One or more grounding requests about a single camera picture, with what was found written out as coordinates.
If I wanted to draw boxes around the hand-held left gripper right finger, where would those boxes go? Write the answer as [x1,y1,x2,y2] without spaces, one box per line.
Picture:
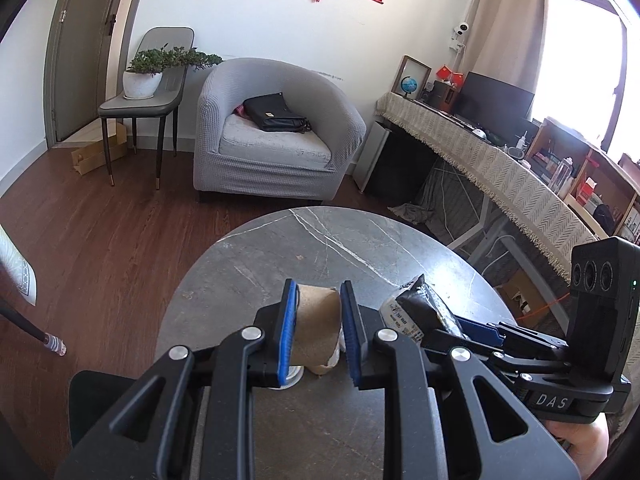
[340,280,583,480]

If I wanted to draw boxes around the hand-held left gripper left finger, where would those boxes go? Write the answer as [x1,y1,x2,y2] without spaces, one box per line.
[55,279,301,480]

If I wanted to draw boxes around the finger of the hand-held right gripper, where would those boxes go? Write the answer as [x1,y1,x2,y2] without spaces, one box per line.
[455,315,572,357]
[424,329,567,379]

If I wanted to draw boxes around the brown paper cup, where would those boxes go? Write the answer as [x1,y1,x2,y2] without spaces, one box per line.
[292,284,344,375]

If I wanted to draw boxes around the black plastic wrapper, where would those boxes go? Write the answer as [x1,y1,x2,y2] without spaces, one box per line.
[379,273,472,342]

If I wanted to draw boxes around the black plastic trash bin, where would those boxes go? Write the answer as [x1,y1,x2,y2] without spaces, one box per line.
[67,370,147,453]

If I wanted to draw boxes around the person's right hand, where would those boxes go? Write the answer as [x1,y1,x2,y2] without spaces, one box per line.
[544,414,609,477]

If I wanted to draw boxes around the white tape roll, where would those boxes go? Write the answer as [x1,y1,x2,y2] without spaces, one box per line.
[269,364,307,392]

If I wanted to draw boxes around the round grey marble table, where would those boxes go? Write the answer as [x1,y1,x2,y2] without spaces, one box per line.
[155,205,519,480]

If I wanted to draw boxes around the wooden desktop shelf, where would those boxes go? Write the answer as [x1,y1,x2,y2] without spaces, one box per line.
[524,117,640,252]

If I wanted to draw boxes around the grey cloth under desk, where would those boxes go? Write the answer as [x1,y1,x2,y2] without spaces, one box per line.
[389,159,487,242]

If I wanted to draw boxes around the desk with beige fringed cloth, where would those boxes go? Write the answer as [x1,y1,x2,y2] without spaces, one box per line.
[375,90,602,282]

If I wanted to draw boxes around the white mini cabinet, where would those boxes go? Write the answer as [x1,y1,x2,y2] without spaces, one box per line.
[352,120,394,192]

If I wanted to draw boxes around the grey fabric armchair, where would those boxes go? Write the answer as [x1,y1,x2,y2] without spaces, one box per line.
[193,57,368,205]

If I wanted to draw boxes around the black handbag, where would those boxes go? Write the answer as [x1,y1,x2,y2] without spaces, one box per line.
[242,92,312,134]

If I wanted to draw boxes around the black computer monitor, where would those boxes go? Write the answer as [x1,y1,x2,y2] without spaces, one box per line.
[452,70,536,134]

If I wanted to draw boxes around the brown desk speaker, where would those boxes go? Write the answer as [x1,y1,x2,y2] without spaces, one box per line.
[429,79,459,111]

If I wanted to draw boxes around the small red desk flags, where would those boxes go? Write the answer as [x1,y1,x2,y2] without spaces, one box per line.
[435,63,465,86]

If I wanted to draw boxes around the cardboard box on floor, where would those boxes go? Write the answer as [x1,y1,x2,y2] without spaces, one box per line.
[69,124,129,175]

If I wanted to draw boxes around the grey dining chair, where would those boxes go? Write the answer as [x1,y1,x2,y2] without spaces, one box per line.
[98,26,195,190]

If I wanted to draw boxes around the table with pale patterned cloth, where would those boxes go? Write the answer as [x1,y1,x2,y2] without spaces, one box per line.
[0,224,67,357]

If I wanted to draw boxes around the potted plant in white pot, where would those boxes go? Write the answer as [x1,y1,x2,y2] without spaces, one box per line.
[122,45,225,101]

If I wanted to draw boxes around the beige curtain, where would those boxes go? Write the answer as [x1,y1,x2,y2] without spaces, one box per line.
[457,0,554,94]

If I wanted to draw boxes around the grey door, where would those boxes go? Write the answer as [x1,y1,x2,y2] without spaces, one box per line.
[44,0,132,144]

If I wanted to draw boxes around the wooden picture frame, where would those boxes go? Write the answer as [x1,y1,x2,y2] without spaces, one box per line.
[391,54,433,99]

